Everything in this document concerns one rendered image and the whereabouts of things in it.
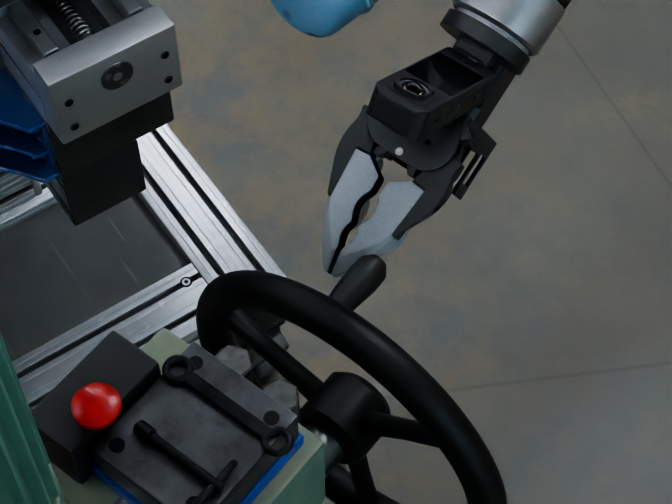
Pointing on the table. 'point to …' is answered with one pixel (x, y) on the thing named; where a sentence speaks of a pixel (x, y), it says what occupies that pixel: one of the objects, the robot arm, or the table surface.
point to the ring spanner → (228, 406)
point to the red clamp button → (96, 405)
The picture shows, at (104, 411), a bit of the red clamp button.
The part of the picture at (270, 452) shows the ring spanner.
